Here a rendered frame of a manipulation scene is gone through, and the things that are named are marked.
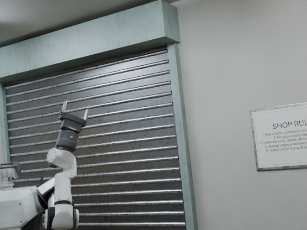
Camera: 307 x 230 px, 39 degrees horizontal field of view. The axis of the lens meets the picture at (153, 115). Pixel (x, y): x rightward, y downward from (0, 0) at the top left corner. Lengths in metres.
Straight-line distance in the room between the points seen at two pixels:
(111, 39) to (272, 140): 1.54
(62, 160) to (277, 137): 1.86
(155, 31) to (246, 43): 0.72
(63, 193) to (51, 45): 2.47
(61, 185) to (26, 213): 0.27
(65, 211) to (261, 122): 1.94
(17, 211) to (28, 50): 2.50
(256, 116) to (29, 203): 1.92
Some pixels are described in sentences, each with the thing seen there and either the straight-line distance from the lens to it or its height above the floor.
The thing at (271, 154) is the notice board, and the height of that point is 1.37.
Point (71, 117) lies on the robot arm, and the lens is 1.94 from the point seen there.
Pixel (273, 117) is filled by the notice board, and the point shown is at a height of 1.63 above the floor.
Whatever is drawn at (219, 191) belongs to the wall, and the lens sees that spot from 3.49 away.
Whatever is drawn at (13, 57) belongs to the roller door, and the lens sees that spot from 4.44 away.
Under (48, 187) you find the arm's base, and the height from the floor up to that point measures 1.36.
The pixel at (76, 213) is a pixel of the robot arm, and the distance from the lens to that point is 1.80.
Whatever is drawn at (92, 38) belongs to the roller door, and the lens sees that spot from 3.80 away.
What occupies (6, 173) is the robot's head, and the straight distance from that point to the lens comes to 2.09.
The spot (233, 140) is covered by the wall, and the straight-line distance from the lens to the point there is 3.41.
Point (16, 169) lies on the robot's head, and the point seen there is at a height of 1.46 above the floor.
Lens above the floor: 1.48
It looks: 5 degrees up
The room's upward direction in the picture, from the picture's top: 6 degrees counter-clockwise
